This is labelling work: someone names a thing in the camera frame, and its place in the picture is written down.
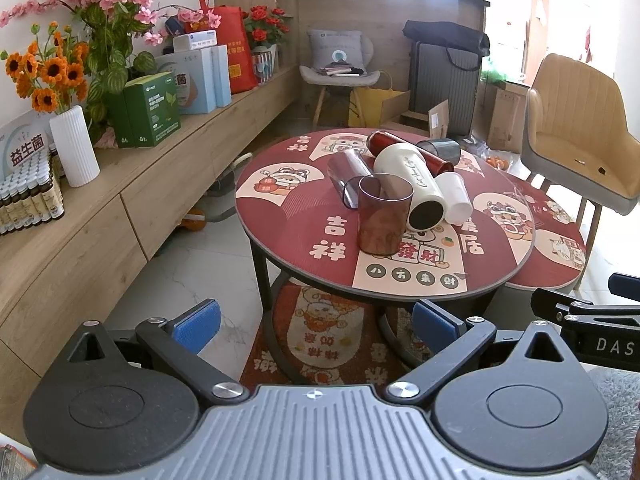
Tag small round red printed table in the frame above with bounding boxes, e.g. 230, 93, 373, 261
500, 170, 589, 292

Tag red tote bag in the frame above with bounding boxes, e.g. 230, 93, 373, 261
184, 0, 260, 95

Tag orange artificial sunflowers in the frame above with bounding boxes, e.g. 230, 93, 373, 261
0, 21, 92, 116

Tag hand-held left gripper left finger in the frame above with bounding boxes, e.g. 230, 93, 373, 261
67, 300, 250, 407

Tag grey shaggy rug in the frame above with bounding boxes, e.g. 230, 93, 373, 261
585, 365, 640, 467

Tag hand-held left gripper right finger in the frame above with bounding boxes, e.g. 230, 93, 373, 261
385, 300, 571, 406

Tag beige upholstered chair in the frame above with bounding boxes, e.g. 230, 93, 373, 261
520, 52, 640, 261

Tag grey printed cushion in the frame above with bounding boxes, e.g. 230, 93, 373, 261
306, 29, 363, 72

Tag wooden sideboard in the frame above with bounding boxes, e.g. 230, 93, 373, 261
0, 62, 301, 447

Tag row of small brown bottles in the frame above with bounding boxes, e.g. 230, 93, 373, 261
0, 145, 67, 237

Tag white sign board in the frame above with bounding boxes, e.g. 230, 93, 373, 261
0, 110, 57, 182

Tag green carton box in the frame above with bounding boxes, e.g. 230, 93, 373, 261
106, 72, 182, 149

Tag grey ribbed suitcase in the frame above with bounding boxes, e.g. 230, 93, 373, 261
409, 42, 481, 133

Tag red translucent cup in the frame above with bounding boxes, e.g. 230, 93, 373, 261
357, 173, 415, 256

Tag large pale blue box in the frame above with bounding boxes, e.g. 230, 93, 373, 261
155, 49, 219, 115

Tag grey translucent cup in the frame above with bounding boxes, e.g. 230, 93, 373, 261
327, 150, 385, 210

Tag tall cardboard box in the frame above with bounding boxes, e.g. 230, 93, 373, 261
487, 82, 528, 153

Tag small white cup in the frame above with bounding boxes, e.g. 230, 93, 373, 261
436, 172, 473, 226

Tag red artificial roses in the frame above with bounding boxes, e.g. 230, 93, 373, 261
242, 5, 292, 50

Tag small white box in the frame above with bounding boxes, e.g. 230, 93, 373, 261
172, 30, 217, 54

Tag white ribbed vase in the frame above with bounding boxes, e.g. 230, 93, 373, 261
49, 106, 101, 188

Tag large round red printed table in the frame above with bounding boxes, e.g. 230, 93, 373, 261
235, 129, 537, 386

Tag red printed floor rug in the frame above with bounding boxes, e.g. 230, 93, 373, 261
240, 280, 436, 387

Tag dark smoky cup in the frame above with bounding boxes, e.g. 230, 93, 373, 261
416, 139, 460, 162

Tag dark red cylinder cup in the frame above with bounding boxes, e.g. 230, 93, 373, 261
366, 130, 455, 175

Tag open cardboard box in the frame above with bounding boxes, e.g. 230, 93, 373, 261
381, 90, 451, 140

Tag black bag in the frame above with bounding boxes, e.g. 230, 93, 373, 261
402, 20, 491, 70

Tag grey shell chair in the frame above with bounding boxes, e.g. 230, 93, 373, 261
299, 30, 383, 128

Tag green leafy artificial plant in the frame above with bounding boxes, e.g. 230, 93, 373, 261
84, 2, 157, 128

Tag yellow paper bag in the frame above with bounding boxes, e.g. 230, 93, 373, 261
348, 71, 408, 128

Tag large cream cup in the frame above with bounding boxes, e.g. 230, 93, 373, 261
374, 142, 447, 231

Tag patterned flower pot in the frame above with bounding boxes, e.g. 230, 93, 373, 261
250, 44, 279, 84

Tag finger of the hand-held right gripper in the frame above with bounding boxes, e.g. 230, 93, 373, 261
531, 287, 640, 322

